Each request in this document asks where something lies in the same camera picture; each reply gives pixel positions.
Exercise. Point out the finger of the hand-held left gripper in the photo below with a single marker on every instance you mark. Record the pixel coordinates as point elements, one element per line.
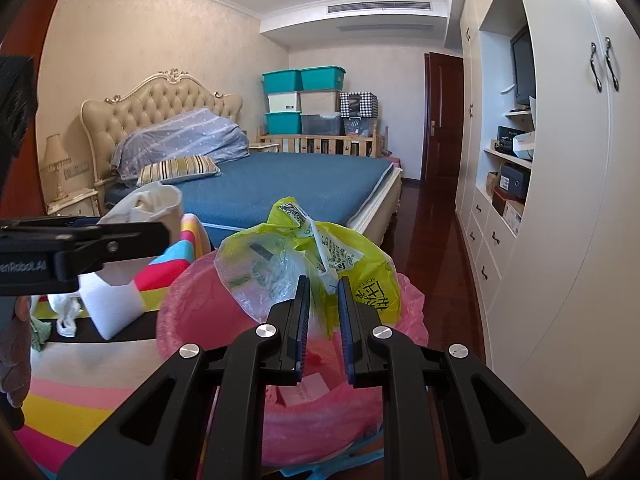
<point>130,240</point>

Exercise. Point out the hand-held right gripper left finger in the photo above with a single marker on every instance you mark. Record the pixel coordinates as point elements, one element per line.
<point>302,312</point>

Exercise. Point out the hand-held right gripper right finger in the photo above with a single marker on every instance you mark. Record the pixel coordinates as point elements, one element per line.
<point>345,312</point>

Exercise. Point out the white printed paper bag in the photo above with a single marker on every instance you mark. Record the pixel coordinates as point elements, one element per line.
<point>150,200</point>

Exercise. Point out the yellow-green plastic bag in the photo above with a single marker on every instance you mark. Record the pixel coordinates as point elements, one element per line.
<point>360,255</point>

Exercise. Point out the white plastic bag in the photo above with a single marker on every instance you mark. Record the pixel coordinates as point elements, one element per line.
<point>65,322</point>

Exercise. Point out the pink lined trash bin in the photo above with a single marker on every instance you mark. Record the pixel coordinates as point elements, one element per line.
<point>200,305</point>

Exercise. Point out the person's left hand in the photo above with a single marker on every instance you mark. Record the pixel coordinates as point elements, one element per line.
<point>15,355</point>

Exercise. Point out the cream carved nightstand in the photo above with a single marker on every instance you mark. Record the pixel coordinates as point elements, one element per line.
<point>72,204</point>

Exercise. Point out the green cloth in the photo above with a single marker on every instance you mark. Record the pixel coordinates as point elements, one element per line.
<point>40,332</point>

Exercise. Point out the white foam block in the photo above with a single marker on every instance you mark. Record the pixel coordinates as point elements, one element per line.
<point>115,312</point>

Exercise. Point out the pink paper slip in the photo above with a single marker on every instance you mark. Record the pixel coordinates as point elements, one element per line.
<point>302,389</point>

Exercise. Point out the striped pillow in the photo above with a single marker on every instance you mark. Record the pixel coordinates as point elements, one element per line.
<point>180,167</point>

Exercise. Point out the cream table lamp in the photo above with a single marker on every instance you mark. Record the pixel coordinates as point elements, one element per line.
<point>54,155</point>

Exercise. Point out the blue-grey folded quilt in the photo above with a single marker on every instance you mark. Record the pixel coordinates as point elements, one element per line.
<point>185,135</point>

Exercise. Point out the bed with cream tufted headboard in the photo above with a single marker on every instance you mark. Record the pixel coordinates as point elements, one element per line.
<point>300,185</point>

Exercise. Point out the rainbow striped cloth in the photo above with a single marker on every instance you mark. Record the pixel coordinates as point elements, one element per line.
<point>75,395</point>

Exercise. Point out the pink stool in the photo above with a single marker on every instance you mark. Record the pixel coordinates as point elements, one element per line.
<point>395,161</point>

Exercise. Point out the small cream nightstand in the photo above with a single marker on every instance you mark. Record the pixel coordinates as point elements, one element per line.
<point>264,147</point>

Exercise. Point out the dark storage bag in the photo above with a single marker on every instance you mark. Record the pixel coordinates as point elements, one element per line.
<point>357,126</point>

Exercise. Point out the grey translucent storage box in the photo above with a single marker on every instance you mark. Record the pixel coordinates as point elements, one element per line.
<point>320,124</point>

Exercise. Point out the teal storage box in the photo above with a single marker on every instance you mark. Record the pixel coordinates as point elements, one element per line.
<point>322,79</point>
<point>282,123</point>
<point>281,82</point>

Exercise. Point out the large brown cardboard box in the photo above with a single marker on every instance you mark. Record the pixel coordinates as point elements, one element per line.
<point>510,207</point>

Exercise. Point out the small brown cardboard box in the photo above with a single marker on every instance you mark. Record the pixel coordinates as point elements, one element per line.
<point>492,182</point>

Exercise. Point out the white storage box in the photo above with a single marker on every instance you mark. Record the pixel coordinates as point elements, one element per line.
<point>284,102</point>

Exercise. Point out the black white checkered bag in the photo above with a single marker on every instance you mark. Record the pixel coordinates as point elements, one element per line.
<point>359,104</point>

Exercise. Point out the beige translucent storage box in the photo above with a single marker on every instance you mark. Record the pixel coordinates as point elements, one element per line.
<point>320,102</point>

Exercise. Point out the black safe box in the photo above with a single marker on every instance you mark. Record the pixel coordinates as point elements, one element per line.
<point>515,181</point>

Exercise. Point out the dark wooden door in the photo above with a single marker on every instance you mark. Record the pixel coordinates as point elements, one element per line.
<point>445,115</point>

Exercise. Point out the black electronic device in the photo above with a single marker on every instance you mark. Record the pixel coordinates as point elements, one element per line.
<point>505,140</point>

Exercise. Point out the reddish brown wooden panel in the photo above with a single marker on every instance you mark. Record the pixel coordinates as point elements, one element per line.
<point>30,20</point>

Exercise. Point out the white built-in wardrobe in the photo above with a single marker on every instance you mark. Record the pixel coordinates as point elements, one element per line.
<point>575,185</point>

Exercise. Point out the narrow ceiling air vent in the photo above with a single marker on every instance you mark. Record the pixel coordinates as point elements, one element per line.
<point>385,27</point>

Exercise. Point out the black television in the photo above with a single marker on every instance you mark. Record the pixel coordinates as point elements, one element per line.
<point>522,67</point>

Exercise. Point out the wall socket plate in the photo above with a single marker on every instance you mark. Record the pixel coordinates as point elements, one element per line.
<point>79,167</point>

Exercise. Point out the light blue plastic frame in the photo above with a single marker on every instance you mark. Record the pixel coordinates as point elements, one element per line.
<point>300,473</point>

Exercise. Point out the wooden crib rail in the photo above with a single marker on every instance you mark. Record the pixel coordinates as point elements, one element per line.
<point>320,144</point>

